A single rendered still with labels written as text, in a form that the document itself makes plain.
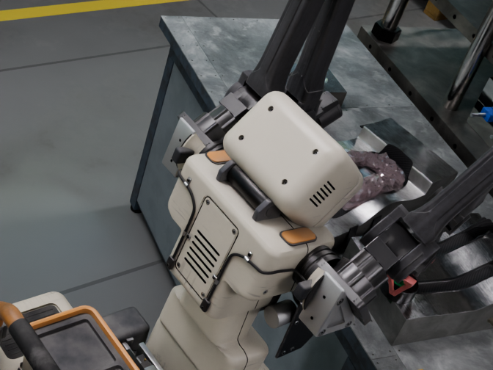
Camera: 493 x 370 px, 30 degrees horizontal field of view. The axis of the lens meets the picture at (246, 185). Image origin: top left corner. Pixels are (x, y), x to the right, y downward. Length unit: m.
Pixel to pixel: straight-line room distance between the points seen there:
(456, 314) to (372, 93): 1.01
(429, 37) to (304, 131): 1.96
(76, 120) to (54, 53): 0.48
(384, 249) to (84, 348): 0.57
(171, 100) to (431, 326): 1.29
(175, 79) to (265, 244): 1.52
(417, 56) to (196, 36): 0.83
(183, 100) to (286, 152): 1.41
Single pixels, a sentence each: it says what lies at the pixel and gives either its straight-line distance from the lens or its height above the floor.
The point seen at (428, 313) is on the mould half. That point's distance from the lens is 2.10.
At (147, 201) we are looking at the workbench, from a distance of 3.27.
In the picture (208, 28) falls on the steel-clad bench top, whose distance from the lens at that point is 2.98.
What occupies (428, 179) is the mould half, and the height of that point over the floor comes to 0.91.
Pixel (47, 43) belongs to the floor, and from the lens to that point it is 4.23.
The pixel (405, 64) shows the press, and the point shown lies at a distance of 3.23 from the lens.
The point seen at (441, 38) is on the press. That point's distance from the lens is 3.51.
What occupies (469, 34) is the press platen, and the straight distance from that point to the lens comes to 3.07.
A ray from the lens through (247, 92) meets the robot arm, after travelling 1.82.
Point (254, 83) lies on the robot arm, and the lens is 1.80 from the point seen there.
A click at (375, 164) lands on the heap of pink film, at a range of 2.45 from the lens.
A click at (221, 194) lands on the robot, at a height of 1.23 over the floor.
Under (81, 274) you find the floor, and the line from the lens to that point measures 3.14.
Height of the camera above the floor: 2.22
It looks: 37 degrees down
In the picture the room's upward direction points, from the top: 20 degrees clockwise
